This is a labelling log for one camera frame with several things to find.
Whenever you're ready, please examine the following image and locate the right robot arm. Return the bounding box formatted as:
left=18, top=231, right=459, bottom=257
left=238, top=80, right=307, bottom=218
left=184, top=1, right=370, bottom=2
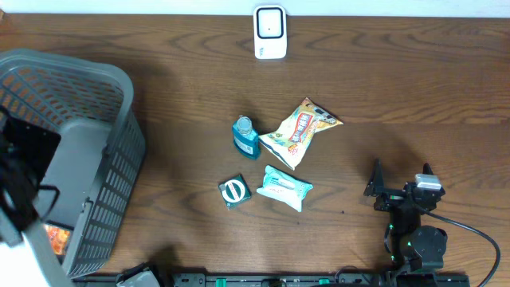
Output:
left=363, top=159, right=448, bottom=286

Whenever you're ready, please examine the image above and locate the yellow wet wipes pack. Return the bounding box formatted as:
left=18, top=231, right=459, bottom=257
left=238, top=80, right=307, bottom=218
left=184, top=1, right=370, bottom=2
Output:
left=259, top=97, right=343, bottom=171

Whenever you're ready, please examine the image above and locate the teal wet wipes pack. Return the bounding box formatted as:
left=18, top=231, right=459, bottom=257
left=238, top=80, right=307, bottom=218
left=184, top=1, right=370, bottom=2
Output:
left=257, top=165, right=314, bottom=212

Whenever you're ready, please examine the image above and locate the orange tissue packet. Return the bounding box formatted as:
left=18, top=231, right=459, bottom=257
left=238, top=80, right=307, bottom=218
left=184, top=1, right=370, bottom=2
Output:
left=44, top=224, right=72, bottom=255

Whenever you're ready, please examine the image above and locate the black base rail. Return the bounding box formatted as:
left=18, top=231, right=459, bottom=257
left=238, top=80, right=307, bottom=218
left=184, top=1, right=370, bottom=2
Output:
left=75, top=272, right=472, bottom=287

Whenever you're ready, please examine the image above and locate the blue mouthwash bottle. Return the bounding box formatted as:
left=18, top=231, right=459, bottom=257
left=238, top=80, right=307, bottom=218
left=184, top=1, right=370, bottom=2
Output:
left=232, top=116, right=261, bottom=159

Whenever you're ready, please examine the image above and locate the green square box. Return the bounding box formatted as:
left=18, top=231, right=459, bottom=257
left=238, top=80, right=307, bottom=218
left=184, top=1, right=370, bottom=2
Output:
left=218, top=174, right=252, bottom=210

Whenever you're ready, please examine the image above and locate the grey plastic shopping basket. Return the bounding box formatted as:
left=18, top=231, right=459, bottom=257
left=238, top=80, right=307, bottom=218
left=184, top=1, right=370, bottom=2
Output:
left=1, top=49, right=146, bottom=278

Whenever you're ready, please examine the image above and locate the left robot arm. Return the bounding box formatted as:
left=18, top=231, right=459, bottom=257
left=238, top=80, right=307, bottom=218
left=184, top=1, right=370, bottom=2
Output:
left=1, top=117, right=145, bottom=286

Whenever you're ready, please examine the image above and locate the white barcode scanner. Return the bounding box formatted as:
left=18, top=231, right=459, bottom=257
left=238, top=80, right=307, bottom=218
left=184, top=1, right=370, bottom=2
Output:
left=253, top=5, right=288, bottom=60

